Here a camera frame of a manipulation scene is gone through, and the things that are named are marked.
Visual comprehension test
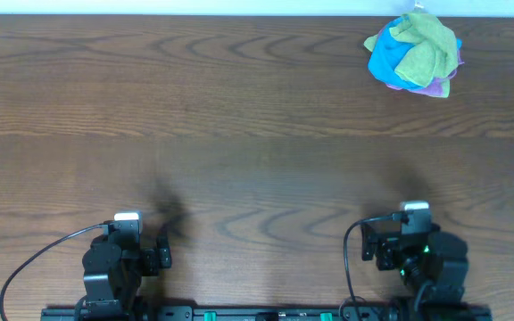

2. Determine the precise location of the green microfiber cloth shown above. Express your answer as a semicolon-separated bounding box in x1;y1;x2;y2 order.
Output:
363;12;460;98

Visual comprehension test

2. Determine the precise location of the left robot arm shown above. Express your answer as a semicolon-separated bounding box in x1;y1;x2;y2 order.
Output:
73;219;172;320

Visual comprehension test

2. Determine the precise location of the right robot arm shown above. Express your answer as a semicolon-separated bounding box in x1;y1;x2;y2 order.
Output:
361;208;468;314

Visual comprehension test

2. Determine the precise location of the purple microfiber cloth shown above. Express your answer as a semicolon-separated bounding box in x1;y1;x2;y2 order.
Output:
365;24;463;98

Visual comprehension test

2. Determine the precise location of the blue microfiber cloth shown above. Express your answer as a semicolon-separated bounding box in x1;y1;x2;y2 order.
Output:
367;17;463;93

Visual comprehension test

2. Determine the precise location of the right black cable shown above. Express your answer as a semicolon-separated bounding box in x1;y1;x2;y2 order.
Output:
338;213;408;318

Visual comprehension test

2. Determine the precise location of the black cable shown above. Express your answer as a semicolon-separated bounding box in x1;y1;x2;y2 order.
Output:
0;222;115;321
338;213;408;318

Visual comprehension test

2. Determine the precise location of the left black cable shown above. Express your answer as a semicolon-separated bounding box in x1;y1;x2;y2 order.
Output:
0;222;115;321

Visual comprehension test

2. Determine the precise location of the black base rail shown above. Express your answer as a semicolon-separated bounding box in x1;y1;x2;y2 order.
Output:
40;303;493;321

